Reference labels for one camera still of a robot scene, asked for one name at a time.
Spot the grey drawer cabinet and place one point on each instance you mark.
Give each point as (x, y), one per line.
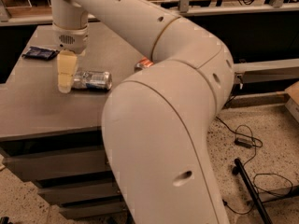
(35, 117)

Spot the metal shelf rail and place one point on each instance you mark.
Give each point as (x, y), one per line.
(233, 6)

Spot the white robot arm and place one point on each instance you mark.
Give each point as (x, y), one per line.
(155, 122)

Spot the silver blue Red Bull can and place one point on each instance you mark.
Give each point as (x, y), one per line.
(92, 80)

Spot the bottom grey drawer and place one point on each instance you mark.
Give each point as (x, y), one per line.
(92, 210)

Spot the grey drawer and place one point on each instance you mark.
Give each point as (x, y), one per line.
(92, 210)
(56, 164)
(78, 192)

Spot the dark blue snack wrapper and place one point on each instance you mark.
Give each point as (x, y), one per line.
(40, 53)

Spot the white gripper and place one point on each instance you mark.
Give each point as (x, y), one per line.
(70, 40)

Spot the orange soda can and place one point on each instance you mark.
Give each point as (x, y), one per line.
(144, 63)

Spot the black stand leg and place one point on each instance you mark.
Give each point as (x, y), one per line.
(239, 169)

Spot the black power adapter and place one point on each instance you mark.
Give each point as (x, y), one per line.
(243, 143)

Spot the top grey drawer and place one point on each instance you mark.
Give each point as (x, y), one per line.
(56, 164)

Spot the middle grey drawer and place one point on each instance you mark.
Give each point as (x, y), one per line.
(78, 192)

